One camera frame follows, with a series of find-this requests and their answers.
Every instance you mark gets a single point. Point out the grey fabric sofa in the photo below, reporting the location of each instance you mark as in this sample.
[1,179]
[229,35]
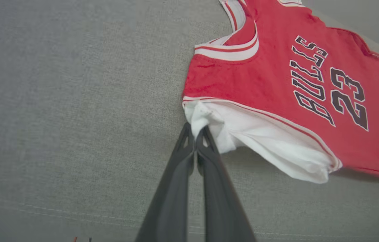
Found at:
[75,117]

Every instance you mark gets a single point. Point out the red and white basketball jersey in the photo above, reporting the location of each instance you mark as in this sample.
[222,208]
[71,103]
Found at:
[276,94]

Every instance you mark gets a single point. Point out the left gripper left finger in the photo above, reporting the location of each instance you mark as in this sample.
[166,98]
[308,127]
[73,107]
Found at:
[172,195]

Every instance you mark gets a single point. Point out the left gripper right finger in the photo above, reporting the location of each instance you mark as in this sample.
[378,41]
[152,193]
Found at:
[219,201]

